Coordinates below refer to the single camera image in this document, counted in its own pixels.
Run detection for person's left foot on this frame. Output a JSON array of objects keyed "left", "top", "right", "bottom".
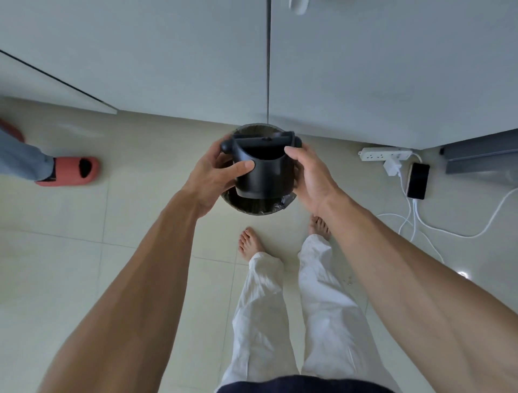
[{"left": 238, "top": 228, "right": 266, "bottom": 266}]

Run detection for black bin liner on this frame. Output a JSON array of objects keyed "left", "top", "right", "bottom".
[{"left": 272, "top": 194, "right": 297, "bottom": 212}]

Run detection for person's right foot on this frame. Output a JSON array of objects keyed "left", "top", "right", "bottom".
[{"left": 308, "top": 215, "right": 332, "bottom": 243}]

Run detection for black smartphone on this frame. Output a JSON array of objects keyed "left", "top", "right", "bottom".
[{"left": 407, "top": 163, "right": 431, "bottom": 201}]

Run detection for dark blue shirt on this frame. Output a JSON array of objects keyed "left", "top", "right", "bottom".
[{"left": 216, "top": 374, "right": 396, "bottom": 393}]

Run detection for thick white cable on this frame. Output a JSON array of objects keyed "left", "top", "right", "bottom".
[{"left": 413, "top": 187, "right": 518, "bottom": 239}]

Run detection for grey cabinet door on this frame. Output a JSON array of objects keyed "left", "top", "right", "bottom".
[
  {"left": 0, "top": 0, "right": 270, "bottom": 126},
  {"left": 268, "top": 0, "right": 518, "bottom": 149}
]

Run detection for person's left forearm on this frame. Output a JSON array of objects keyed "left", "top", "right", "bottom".
[{"left": 38, "top": 190, "right": 201, "bottom": 393}]

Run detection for grey metal rail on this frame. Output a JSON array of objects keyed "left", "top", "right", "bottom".
[{"left": 440, "top": 129, "right": 518, "bottom": 175}]

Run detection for white power strip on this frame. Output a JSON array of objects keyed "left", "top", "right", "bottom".
[{"left": 359, "top": 147, "right": 414, "bottom": 162}]

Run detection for black knock box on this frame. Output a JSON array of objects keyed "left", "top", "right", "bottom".
[{"left": 220, "top": 130, "right": 303, "bottom": 200}]

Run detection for thin white cable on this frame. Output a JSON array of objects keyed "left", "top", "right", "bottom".
[{"left": 376, "top": 172, "right": 446, "bottom": 265}]

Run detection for white trousers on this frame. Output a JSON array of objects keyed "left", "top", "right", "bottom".
[{"left": 219, "top": 234, "right": 400, "bottom": 393}]

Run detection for person's left hand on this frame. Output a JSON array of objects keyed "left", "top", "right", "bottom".
[{"left": 181, "top": 135, "right": 256, "bottom": 219}]

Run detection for round grey trash bin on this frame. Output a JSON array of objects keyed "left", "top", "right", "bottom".
[{"left": 220, "top": 123, "right": 298, "bottom": 216}]

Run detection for red slipper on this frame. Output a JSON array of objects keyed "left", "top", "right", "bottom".
[
  {"left": 35, "top": 157, "right": 101, "bottom": 187},
  {"left": 0, "top": 118, "right": 26, "bottom": 143}
]

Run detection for grey cabinet panel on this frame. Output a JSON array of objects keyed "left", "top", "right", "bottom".
[{"left": 0, "top": 50, "right": 118, "bottom": 115}]

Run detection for person's right hand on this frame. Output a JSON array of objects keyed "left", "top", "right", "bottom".
[{"left": 284, "top": 144, "right": 345, "bottom": 219}]

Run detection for person's right forearm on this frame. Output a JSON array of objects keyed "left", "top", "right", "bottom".
[{"left": 318, "top": 192, "right": 518, "bottom": 393}]

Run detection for person's foot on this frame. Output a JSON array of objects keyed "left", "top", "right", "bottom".
[
  {"left": 238, "top": 228, "right": 266, "bottom": 266},
  {"left": 308, "top": 215, "right": 332, "bottom": 243}
]

